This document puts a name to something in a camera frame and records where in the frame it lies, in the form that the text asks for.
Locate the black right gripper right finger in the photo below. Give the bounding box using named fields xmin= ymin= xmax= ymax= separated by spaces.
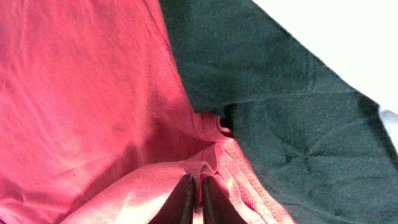
xmin=202 ymin=176 xmax=247 ymax=224

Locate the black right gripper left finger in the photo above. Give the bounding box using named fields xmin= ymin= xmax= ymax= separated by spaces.
xmin=149 ymin=175 xmax=196 ymax=224

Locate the red orange printed t-shirt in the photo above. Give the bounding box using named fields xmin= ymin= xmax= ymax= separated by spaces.
xmin=1 ymin=1 xmax=293 ymax=223

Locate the dark green t-shirt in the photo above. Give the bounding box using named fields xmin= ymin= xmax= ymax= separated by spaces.
xmin=160 ymin=0 xmax=397 ymax=223

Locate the white t-shirt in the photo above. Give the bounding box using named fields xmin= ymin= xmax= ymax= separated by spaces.
xmin=379 ymin=107 xmax=398 ymax=152

